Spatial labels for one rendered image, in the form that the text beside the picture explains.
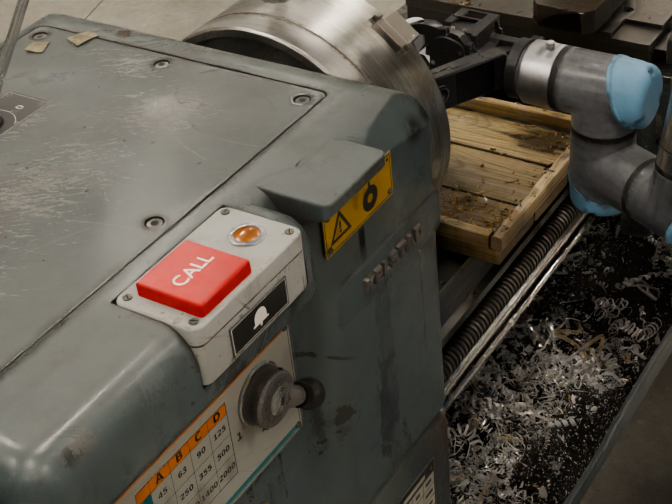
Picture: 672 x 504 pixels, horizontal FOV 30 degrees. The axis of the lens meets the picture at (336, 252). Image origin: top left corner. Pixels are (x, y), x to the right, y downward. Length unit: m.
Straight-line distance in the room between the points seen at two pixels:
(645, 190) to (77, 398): 0.78
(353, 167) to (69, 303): 0.25
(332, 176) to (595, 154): 0.53
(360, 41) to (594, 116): 0.30
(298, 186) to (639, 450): 1.63
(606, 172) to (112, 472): 0.79
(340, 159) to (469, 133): 0.75
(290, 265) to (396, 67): 0.42
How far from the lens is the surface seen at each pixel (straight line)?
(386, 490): 1.28
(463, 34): 1.49
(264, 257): 0.91
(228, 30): 1.30
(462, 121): 1.78
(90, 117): 1.13
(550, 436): 1.71
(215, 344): 0.88
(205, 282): 0.88
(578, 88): 1.43
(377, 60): 1.29
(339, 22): 1.30
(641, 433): 2.56
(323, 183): 0.99
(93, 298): 0.91
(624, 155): 1.46
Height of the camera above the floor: 1.79
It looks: 36 degrees down
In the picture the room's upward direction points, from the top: 6 degrees counter-clockwise
